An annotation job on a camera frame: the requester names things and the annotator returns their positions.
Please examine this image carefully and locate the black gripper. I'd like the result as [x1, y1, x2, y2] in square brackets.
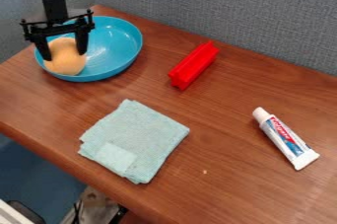
[20, 0, 95, 61]

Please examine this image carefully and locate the yellow ball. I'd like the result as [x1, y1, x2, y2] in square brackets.
[44, 37, 87, 75]

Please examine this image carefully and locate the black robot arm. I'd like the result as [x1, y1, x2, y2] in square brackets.
[20, 0, 95, 61]

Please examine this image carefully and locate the blue plate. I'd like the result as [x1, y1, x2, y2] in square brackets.
[35, 16, 144, 82]

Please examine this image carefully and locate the red plastic block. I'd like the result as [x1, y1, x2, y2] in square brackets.
[168, 41, 220, 90]

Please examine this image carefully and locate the light blue folded cloth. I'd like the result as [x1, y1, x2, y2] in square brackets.
[77, 100, 189, 185]

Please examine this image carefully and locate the black white object corner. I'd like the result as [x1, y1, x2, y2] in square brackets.
[0, 199, 47, 224]

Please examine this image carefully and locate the white toothpaste tube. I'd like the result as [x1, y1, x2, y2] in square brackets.
[253, 107, 320, 171]

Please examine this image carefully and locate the grey table leg frame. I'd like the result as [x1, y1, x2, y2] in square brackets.
[60, 187, 128, 224]

